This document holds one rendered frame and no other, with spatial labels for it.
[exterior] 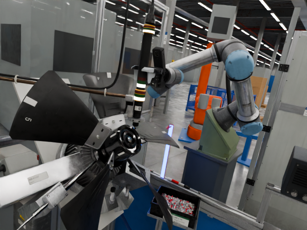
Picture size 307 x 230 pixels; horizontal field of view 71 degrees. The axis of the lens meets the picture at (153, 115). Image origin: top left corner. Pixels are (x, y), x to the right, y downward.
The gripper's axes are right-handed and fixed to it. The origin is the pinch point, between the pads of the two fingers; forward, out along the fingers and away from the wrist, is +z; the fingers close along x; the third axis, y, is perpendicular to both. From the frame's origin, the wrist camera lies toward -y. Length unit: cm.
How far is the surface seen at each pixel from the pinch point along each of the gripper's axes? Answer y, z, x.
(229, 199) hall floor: 145, -201, -23
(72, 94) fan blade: 11.3, 22.4, 7.9
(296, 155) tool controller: 24, -34, -58
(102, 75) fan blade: 6.5, -3.5, 21.5
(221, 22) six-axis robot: -102, -375, 93
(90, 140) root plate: 27.1, 16.4, 4.2
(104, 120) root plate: 22.6, 5.3, 8.9
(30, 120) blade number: 19.3, 33.9, 10.5
